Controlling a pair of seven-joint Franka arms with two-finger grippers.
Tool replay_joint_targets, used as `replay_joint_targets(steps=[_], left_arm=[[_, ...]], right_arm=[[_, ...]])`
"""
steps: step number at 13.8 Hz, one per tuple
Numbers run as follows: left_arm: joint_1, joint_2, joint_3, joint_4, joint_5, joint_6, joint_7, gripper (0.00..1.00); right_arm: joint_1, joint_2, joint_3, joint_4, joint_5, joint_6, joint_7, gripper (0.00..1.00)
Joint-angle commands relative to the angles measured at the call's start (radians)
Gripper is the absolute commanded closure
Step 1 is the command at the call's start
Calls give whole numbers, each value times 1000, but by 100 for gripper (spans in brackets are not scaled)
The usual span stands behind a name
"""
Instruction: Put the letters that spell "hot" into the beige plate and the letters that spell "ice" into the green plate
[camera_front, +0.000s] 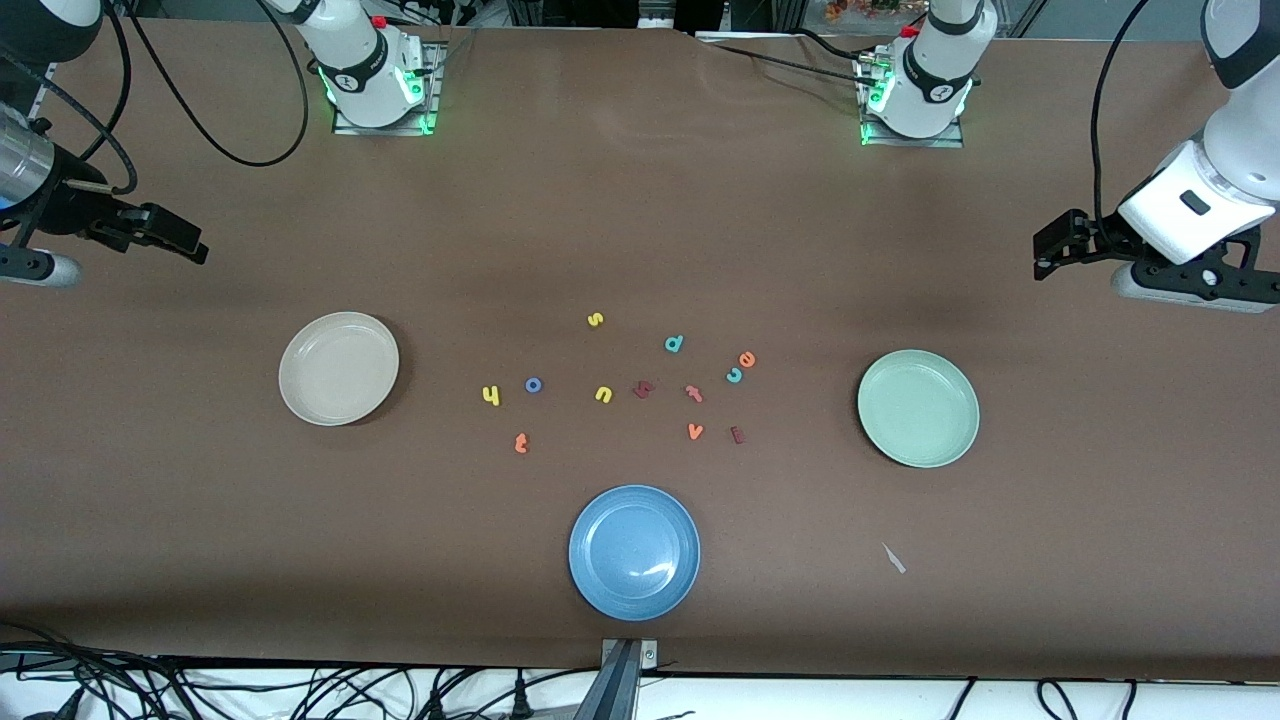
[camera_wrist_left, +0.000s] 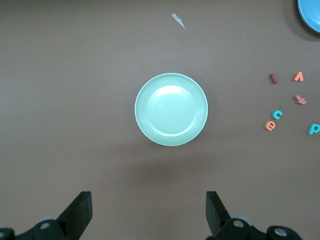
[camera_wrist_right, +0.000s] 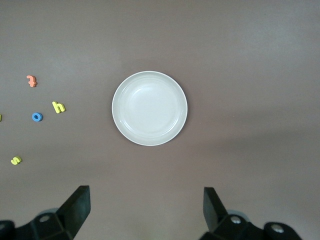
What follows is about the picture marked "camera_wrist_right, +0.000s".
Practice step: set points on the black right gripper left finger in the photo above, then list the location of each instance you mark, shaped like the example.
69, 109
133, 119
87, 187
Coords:
72, 212

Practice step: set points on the yellow foam letter h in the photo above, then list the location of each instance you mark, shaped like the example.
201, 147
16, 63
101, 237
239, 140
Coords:
56, 107

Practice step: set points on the blue foam letter o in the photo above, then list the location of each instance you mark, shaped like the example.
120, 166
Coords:
40, 117

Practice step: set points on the orange foam letter t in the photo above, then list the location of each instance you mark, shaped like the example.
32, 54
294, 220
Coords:
31, 81

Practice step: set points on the beige round plate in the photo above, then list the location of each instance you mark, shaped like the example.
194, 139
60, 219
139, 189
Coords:
149, 108

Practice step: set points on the brown table cover sheet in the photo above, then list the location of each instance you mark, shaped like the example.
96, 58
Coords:
225, 62

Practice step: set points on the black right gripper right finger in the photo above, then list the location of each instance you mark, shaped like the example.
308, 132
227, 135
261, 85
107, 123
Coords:
215, 212

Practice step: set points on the yellow foam letter s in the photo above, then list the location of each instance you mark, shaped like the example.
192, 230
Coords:
16, 160

